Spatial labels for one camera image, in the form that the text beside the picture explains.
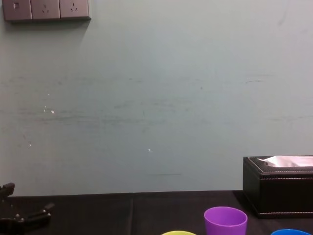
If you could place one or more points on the black table cloth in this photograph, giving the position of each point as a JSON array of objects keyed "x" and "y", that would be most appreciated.
[{"x": 122, "y": 215}]

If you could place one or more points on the yellow plastic cup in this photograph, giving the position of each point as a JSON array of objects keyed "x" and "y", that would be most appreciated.
[{"x": 179, "y": 232}]

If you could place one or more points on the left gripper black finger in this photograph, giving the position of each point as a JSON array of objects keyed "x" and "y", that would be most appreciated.
[
  {"x": 36, "y": 214},
  {"x": 7, "y": 189}
]

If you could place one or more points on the purple plastic cup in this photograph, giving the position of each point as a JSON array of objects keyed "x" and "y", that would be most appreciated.
[{"x": 225, "y": 222}]

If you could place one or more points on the grey wall switch module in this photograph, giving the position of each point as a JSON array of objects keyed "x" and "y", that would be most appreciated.
[{"x": 17, "y": 8}]

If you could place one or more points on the white tissue paper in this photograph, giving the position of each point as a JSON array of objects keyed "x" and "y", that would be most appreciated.
[{"x": 291, "y": 161}]

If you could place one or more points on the grey wall socket module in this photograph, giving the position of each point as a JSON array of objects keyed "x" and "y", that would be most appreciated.
[
  {"x": 74, "y": 8},
  {"x": 45, "y": 8}
]

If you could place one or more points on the blue plastic cup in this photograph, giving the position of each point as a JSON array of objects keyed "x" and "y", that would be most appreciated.
[{"x": 291, "y": 232}]

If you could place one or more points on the black leather tissue box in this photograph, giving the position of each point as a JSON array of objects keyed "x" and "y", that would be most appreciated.
[{"x": 281, "y": 193}]

